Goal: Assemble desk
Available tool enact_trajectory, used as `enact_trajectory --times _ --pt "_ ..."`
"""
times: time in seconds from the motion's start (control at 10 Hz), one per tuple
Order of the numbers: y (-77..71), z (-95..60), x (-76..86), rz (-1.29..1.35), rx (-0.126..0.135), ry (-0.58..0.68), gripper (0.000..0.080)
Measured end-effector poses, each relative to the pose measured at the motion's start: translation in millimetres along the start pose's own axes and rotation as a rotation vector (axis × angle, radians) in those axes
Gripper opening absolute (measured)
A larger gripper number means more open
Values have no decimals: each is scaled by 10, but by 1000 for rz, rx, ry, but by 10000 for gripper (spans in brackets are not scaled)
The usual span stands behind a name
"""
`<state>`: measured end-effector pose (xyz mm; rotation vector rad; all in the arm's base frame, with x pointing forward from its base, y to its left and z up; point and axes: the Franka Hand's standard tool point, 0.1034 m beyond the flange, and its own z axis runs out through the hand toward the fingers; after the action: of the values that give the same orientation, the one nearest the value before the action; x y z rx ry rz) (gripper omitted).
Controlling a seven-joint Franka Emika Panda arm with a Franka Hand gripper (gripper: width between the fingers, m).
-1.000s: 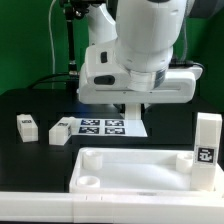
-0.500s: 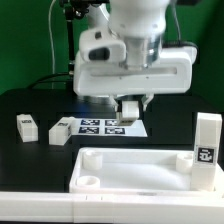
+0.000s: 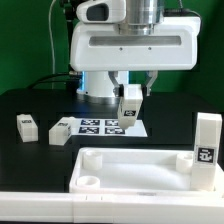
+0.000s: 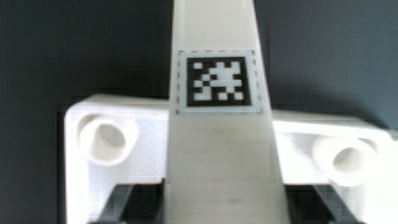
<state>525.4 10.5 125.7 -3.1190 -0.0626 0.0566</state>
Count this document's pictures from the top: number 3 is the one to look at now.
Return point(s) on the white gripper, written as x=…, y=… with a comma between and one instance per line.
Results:
x=171, y=46

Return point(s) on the white desk top tray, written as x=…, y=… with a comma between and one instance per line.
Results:
x=140, y=172

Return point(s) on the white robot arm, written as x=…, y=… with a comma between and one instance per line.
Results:
x=141, y=17

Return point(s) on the fiducial marker sheet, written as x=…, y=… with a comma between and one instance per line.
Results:
x=107, y=127

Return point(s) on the white front fence bar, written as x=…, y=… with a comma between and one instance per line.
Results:
x=109, y=209

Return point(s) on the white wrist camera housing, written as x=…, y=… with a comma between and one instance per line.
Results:
x=102, y=11

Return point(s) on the black camera stand pole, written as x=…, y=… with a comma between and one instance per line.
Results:
x=68, y=10

